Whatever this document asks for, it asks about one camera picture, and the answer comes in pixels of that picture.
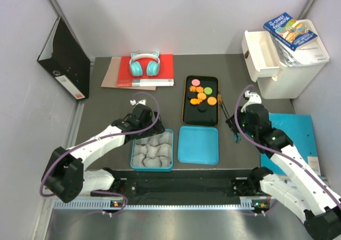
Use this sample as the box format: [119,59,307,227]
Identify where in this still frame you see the pink round cookie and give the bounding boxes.
[191,79,200,86]

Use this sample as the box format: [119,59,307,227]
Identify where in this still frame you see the grey cable duct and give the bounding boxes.
[53,199,266,210]

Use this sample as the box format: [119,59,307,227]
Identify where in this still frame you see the black ring binder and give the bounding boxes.
[37,17,91,100]

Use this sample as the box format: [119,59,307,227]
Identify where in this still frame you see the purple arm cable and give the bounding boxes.
[39,92,161,219]
[234,85,341,217]

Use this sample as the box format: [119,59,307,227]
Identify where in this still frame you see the white drawer unit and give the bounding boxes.
[241,31,330,99]

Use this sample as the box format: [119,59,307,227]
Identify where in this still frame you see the orange fish cookie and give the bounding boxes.
[190,98,202,105]

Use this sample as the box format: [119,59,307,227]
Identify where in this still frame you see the teal cat ear headphones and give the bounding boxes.
[129,52,160,77]

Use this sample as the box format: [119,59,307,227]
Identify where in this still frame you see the teal cookie tin box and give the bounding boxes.
[131,129,174,172]

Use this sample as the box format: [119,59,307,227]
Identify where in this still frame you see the orange round cookie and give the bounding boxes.
[197,93,207,101]
[207,97,217,106]

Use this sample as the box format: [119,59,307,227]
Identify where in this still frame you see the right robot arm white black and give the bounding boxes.
[217,90,340,239]

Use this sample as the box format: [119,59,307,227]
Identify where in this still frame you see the blue folder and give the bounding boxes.
[269,113,321,176]

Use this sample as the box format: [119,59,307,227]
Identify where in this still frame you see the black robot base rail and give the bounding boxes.
[90,168,267,206]

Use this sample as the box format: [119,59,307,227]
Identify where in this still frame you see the green round cookie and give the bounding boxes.
[204,87,213,95]

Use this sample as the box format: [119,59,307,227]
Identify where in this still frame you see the brown cardboard folder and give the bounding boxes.
[101,57,156,91]

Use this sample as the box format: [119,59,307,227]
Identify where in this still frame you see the teal tin lid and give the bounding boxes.
[177,126,219,165]

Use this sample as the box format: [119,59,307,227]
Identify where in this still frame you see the red book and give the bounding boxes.
[116,52,174,87]

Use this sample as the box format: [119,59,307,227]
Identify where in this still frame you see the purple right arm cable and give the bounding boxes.
[234,85,341,217]

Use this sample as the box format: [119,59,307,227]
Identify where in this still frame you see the blue paperback book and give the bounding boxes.
[263,12,318,51]

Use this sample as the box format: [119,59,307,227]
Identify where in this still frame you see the black round cookie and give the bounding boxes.
[186,92,197,101]
[198,103,207,112]

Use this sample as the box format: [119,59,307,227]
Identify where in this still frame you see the black cookie tray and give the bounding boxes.
[182,75,219,127]

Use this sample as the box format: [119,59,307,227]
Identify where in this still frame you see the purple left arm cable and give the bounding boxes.
[39,92,161,219]

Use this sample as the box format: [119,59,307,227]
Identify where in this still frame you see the orange flower cookie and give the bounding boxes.
[189,86,197,92]
[196,86,204,93]

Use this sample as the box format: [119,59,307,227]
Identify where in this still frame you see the white booklet stack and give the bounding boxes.
[271,37,328,67]

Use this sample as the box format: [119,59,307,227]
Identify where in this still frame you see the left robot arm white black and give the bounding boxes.
[42,104,165,203]

